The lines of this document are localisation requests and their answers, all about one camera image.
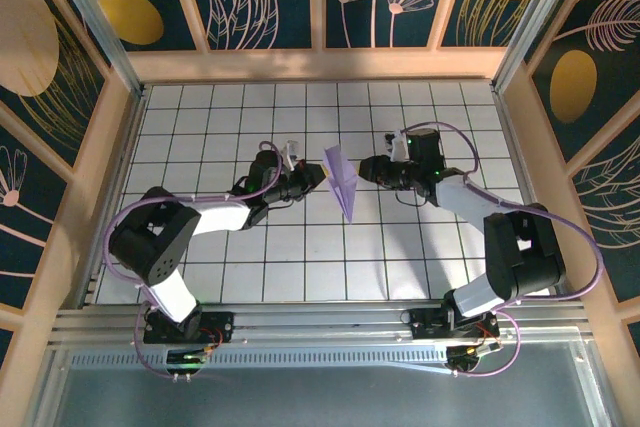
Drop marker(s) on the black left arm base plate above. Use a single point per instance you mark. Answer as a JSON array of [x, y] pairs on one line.
[[220, 324]]

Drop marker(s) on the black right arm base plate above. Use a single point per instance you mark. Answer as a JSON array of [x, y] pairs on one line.
[[425, 324]]

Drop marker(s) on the long aluminium base rail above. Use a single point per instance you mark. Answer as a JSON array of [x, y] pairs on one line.
[[320, 322]]

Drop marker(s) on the aluminium corner post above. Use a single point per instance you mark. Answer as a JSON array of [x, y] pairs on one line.
[[530, 22], [95, 27]]

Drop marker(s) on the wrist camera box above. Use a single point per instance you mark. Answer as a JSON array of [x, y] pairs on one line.
[[291, 152], [399, 147]]

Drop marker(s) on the grey metal tray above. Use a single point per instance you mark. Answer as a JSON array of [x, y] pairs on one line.
[[320, 402]]

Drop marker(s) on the navy panel with single flower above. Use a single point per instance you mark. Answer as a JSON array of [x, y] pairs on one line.
[[25, 227]]

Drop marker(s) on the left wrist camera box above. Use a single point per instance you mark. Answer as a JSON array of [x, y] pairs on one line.
[[291, 152]]

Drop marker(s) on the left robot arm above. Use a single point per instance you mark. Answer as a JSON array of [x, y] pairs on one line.
[[150, 242]]

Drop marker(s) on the aluminium table side rail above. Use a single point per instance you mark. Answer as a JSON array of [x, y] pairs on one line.
[[126, 157], [506, 112]]

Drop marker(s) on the navy panel with pink fern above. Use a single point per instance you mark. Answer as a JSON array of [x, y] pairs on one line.
[[615, 217]]

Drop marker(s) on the lilac paper sheet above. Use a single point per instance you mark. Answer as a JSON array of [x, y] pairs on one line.
[[340, 177]]

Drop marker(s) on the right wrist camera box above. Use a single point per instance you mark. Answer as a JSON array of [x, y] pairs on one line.
[[399, 147]]

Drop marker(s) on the navy panel oval and feathers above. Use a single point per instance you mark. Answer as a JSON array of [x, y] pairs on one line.
[[575, 87]]

